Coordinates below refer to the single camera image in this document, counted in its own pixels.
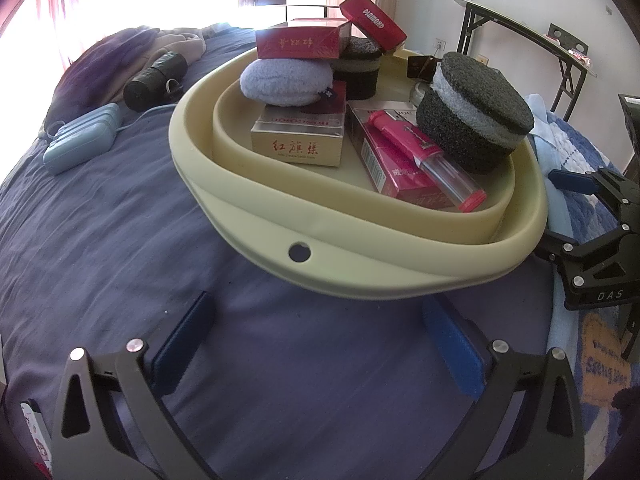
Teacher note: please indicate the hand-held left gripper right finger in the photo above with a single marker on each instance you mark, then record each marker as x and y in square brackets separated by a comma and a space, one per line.
[452, 345]

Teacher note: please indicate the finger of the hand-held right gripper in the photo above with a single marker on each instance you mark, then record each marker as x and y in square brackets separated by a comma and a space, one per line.
[567, 250]
[570, 181]

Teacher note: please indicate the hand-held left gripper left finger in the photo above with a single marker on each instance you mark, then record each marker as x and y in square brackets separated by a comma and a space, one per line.
[182, 345]

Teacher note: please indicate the large black round sponge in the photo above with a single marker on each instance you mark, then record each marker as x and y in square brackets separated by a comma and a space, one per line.
[475, 95]

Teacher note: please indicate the yellow plastic basin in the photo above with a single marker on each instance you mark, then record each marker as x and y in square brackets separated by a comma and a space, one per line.
[350, 267]

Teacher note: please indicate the red cigarette carton with barcode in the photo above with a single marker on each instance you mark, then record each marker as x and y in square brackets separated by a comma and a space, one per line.
[395, 177]

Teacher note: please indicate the black cigarette carton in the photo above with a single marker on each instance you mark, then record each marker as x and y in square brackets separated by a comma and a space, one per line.
[417, 65]

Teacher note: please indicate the gold cigarette box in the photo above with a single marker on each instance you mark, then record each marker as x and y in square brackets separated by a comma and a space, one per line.
[297, 147]

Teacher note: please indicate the small black round sponge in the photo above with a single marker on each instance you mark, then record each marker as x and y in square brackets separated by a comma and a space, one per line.
[357, 77]

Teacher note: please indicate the dark red cigarette box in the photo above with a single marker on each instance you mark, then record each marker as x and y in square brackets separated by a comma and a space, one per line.
[370, 20]

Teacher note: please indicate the red cigarette carton gold characters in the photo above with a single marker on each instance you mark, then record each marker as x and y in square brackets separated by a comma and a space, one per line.
[300, 42]

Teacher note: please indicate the blue cloth orange print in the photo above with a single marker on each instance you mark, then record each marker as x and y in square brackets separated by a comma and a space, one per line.
[602, 355]

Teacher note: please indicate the black case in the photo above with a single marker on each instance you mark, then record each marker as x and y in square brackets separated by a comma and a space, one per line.
[631, 115]

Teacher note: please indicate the dark blue bed sheet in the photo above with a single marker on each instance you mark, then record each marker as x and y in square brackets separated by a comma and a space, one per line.
[150, 235]

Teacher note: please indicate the pink items on table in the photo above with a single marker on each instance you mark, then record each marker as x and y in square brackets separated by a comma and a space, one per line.
[582, 55]

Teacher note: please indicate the white pink printed item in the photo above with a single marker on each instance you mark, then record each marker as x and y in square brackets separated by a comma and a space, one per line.
[36, 432]

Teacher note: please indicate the pink tube clear end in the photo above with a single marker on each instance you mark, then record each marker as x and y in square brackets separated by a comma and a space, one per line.
[400, 132]

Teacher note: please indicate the black leg folding table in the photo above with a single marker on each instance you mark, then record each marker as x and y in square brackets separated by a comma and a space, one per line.
[505, 12]

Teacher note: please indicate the light blue plastic case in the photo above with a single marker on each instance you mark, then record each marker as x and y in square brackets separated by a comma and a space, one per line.
[80, 137]

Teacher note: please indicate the light blue round puff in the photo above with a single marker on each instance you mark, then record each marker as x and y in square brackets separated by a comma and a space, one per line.
[280, 82]

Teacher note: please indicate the purple cloth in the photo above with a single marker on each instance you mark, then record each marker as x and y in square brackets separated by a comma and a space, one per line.
[100, 70]

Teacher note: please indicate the beige cloth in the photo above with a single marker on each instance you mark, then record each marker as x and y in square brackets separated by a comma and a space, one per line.
[185, 42]

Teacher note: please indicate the black frame on table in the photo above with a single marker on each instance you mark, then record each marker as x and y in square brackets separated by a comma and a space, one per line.
[565, 36]

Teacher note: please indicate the wall socket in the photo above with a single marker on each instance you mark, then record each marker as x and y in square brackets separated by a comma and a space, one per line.
[482, 59]
[440, 43]

